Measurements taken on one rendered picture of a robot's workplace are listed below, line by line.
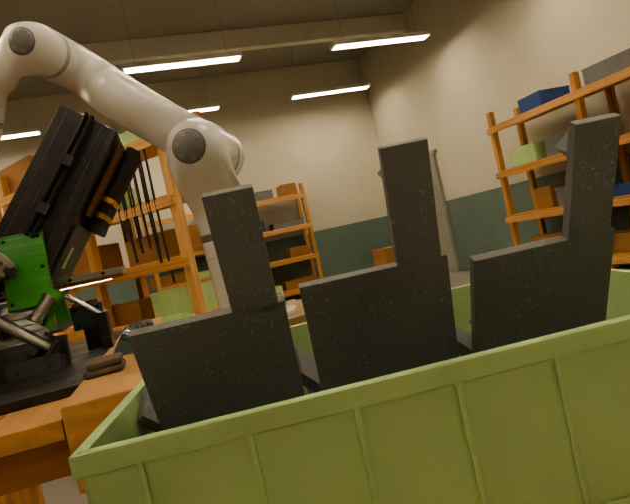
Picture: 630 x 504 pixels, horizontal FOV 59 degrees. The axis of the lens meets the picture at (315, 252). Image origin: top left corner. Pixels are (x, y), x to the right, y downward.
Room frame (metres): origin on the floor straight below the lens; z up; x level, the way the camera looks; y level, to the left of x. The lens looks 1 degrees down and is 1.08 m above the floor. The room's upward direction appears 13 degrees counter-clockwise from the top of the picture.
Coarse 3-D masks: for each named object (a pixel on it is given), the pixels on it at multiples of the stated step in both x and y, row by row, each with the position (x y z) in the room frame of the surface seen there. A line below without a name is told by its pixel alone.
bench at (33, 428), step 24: (48, 408) 1.04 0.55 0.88; (0, 432) 0.93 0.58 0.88; (24, 432) 0.91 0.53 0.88; (48, 432) 0.92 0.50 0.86; (0, 456) 0.90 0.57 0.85; (24, 456) 0.98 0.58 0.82; (48, 456) 0.99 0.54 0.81; (0, 480) 0.97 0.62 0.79; (24, 480) 0.97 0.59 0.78; (48, 480) 0.98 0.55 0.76
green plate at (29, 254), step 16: (0, 240) 1.51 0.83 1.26; (16, 240) 1.52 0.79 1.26; (32, 240) 1.53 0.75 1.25; (16, 256) 1.51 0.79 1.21; (32, 256) 1.51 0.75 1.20; (16, 272) 1.49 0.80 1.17; (32, 272) 1.50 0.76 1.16; (48, 272) 1.51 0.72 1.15; (16, 288) 1.48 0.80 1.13; (32, 288) 1.49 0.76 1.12; (16, 304) 1.47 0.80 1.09; (32, 304) 1.47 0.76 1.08
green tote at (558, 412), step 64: (384, 384) 0.44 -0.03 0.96; (448, 384) 0.44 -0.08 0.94; (512, 384) 0.45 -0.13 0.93; (576, 384) 0.46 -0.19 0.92; (128, 448) 0.42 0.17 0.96; (192, 448) 0.42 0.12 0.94; (256, 448) 0.43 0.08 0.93; (320, 448) 0.44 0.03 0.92; (384, 448) 0.44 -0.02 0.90; (448, 448) 0.45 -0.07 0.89; (512, 448) 0.45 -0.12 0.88; (576, 448) 0.45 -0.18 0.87
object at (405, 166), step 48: (384, 192) 0.53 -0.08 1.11; (432, 192) 0.52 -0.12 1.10; (432, 240) 0.54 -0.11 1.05; (336, 288) 0.54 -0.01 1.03; (384, 288) 0.55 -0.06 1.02; (432, 288) 0.56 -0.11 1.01; (336, 336) 0.56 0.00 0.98; (384, 336) 0.57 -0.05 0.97; (432, 336) 0.57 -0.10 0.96; (336, 384) 0.58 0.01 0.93
